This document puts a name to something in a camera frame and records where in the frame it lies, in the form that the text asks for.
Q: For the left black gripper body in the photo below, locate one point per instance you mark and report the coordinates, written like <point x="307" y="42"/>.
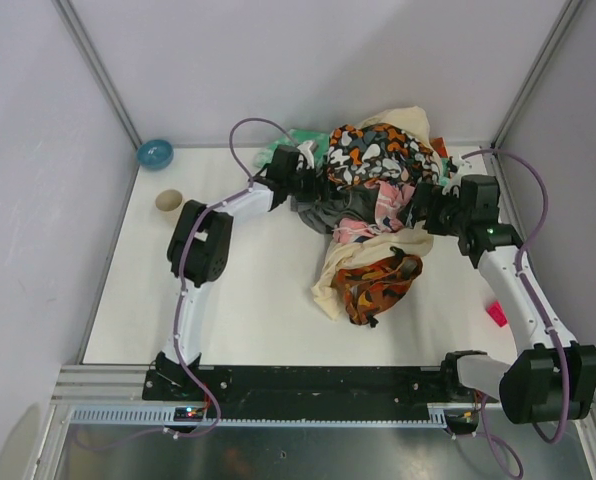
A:
<point x="316" y="182"/>

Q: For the teal white cloth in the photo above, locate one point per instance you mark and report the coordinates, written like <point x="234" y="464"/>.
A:
<point x="264" y="156"/>

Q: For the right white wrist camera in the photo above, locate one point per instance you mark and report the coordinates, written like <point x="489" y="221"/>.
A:
<point x="454" y="168"/>

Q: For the red orange camouflage cloth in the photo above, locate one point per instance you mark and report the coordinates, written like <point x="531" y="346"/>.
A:
<point x="378" y="290"/>

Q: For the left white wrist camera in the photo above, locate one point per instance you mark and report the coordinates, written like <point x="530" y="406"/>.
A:
<point x="306" y="157"/>

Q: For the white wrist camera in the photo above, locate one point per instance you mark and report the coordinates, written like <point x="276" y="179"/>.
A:
<point x="306" y="157"/>
<point x="454" y="168"/>

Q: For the left aluminium frame post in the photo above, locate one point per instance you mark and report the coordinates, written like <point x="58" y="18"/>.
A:
<point x="94" y="62"/>

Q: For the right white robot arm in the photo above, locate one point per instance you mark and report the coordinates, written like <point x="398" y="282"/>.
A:
<point x="538" y="333"/>

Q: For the grey cloth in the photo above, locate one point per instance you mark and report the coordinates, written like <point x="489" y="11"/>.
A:
<point x="323" y="207"/>

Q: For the blue bowl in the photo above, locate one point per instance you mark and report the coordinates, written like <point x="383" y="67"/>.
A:
<point x="155" y="155"/>

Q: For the aluminium frame post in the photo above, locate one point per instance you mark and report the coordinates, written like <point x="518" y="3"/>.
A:
<point x="566" y="18"/>
<point x="94" y="62"/>

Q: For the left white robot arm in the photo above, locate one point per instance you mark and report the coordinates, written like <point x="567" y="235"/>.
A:
<point x="199" y="247"/>

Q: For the pink plastic object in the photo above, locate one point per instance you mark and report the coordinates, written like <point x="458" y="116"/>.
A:
<point x="496" y="313"/>

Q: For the cream cloth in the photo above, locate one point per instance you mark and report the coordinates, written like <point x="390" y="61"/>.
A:
<point x="368" y="255"/>

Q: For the black orange white patterned cloth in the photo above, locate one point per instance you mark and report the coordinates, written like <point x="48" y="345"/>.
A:
<point x="380" y="152"/>

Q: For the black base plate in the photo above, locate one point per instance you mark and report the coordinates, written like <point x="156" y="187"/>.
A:
<point x="321" y="395"/>

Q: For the pink navy patterned cloth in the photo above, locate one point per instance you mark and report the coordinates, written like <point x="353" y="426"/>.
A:
<point x="386" y="201"/>

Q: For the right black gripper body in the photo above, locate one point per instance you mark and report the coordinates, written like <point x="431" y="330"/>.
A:
<point x="417" y="206"/>

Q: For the beige cup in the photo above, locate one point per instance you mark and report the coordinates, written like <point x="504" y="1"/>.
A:
<point x="169" y="204"/>

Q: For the aluminium front rail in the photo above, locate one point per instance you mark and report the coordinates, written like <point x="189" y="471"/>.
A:
<point x="98" y="385"/>

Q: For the right aluminium frame post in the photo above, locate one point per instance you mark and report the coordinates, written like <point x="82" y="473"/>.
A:
<point x="566" y="18"/>

